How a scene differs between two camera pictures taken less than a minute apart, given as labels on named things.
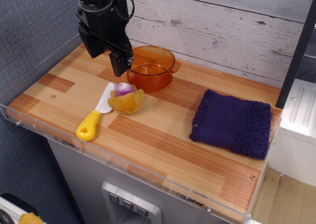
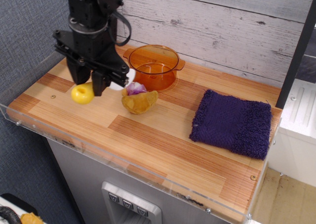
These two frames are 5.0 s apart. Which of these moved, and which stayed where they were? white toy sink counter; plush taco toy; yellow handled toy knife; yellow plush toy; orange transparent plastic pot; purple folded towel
Moved: yellow handled toy knife; plush taco toy
Stayed: orange transparent plastic pot; white toy sink counter; yellow plush toy; purple folded towel
